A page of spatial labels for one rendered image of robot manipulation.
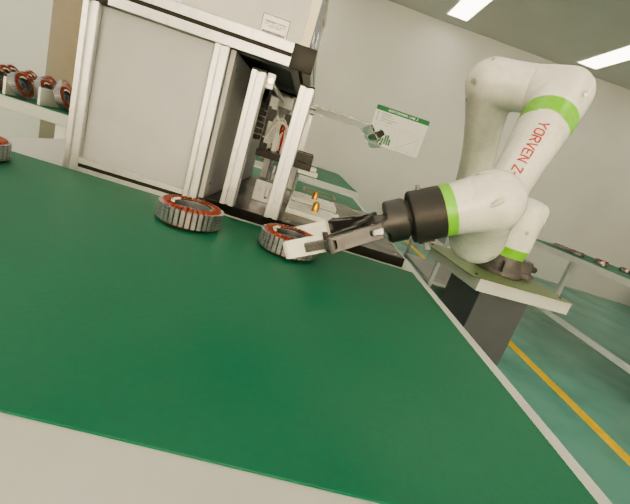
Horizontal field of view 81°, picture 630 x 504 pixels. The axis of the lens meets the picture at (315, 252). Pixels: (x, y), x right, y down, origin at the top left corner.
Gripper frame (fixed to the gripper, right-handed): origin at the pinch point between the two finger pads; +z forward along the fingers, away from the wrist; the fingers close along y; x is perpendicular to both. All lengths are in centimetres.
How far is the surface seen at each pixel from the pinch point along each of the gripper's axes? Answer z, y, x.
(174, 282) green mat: 10.2, -26.9, 3.1
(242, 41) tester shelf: 3.2, 11.0, 37.8
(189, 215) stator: 14.9, -7.8, 9.1
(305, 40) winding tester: -8.0, 25.4, 39.3
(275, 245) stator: 2.8, -5.3, 0.9
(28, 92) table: 122, 103, 71
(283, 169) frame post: 1.7, 14.5, 13.0
